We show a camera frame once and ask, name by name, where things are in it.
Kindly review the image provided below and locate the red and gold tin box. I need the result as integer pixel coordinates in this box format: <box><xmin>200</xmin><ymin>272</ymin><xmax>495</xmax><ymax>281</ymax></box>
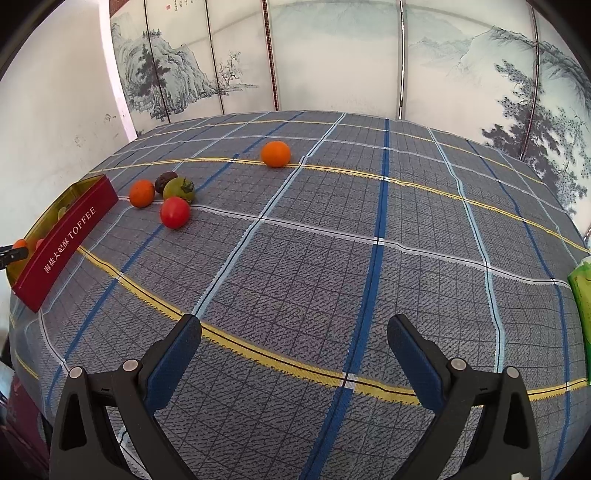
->
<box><xmin>7</xmin><ymin>174</ymin><xmax>120</xmax><ymax>313</ymax></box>

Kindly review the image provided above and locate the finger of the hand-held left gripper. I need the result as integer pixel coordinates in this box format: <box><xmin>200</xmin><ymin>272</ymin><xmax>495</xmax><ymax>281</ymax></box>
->
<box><xmin>0</xmin><ymin>244</ymin><xmax>29</xmax><ymax>269</ymax></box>

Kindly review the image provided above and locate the green packet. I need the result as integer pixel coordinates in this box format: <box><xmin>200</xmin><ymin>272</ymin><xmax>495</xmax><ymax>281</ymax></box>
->
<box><xmin>567</xmin><ymin>256</ymin><xmax>591</xmax><ymax>386</ymax></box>

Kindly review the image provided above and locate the dark red object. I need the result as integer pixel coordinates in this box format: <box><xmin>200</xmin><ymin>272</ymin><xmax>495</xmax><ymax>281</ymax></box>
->
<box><xmin>0</xmin><ymin>369</ymin><xmax>49</xmax><ymax>467</ymax></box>

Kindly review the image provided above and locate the landscape painted folding screen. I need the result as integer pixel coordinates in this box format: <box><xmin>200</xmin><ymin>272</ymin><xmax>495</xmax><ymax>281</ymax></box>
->
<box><xmin>110</xmin><ymin>0</ymin><xmax>591</xmax><ymax>217</ymax></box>

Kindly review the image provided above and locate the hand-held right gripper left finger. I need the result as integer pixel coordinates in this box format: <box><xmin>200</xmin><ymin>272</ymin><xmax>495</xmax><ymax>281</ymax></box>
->
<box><xmin>50</xmin><ymin>314</ymin><xmax>203</xmax><ymax>480</ymax></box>

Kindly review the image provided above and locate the grey plaid tablecloth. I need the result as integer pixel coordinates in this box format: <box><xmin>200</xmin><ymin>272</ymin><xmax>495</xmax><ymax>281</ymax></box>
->
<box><xmin>7</xmin><ymin>110</ymin><xmax>591</xmax><ymax>480</ymax></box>

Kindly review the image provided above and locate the dark brown round fruit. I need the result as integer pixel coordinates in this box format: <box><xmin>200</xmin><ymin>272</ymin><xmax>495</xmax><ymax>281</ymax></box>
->
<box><xmin>154</xmin><ymin>171</ymin><xmax>179</xmax><ymax>195</ymax></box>

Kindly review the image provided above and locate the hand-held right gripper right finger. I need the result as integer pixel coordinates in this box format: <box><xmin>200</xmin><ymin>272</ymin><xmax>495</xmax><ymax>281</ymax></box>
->
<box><xmin>387</xmin><ymin>314</ymin><xmax>542</xmax><ymax>480</ymax></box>

